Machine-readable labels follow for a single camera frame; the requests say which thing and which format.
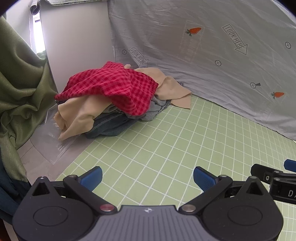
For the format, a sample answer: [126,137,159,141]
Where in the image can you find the dark teal cloth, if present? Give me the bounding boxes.
[0,159,33,226]

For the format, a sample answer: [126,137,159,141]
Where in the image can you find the grey garment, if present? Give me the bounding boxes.
[140,95,172,122]

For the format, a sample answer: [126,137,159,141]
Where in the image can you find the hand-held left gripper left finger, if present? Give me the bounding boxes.
[31,166,116,215]

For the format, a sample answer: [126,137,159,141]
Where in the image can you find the clear plastic bag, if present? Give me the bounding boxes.
[31,104,78,165]

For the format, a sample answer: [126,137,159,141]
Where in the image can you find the window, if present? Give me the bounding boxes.
[30,18,47,54]

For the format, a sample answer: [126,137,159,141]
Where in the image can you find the blue denim jeans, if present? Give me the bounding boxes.
[85,111,145,139]

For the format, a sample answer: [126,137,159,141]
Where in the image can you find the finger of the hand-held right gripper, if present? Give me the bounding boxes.
[284,159,296,173]
[251,164,285,185]

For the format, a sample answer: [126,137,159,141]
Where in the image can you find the grey hanging cloth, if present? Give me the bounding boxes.
[30,0,109,15]

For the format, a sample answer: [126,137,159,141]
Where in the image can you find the red checked shorts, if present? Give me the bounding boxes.
[55,61,159,117]

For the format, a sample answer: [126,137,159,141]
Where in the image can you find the green grid mat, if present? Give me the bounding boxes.
[56,95,296,241]

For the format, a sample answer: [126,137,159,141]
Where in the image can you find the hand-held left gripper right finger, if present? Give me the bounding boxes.
[178,166,270,214]

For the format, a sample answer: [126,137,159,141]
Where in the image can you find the beige garment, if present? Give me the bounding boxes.
[54,64,192,141]

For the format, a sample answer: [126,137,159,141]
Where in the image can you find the green curtain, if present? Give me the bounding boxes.
[0,16,59,182]

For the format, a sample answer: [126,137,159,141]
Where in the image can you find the grey printed bed sheet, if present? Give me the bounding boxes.
[108,0,296,140]

